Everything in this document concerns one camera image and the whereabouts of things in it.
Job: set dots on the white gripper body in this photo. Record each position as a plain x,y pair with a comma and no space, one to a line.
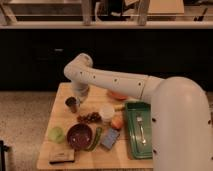
80,90

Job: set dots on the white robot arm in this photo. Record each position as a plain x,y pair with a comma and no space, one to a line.
182,131

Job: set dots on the metal cup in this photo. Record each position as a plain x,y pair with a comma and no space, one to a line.
73,104

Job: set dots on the white plastic cup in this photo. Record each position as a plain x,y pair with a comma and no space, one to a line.
107,112

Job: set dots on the orange towel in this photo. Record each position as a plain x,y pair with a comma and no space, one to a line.
116,96

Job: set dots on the bunch of dark grapes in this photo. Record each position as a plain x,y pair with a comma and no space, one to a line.
93,117

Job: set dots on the yellow banana piece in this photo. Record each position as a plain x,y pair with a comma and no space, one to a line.
119,107

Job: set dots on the dark red bowl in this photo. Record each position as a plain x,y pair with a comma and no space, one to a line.
79,136

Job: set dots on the green pea pod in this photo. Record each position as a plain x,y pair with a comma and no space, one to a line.
96,139

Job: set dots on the orange fruit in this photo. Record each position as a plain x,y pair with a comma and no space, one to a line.
117,122

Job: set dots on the green apple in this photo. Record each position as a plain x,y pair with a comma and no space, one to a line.
56,135

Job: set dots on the blue sponge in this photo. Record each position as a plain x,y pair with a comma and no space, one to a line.
110,138

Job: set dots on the green tray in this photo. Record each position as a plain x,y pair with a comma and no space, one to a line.
138,150

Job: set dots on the silver fork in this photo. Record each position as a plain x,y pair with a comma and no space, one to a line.
140,120

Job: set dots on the brown wooden block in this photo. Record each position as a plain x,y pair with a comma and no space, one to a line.
61,156

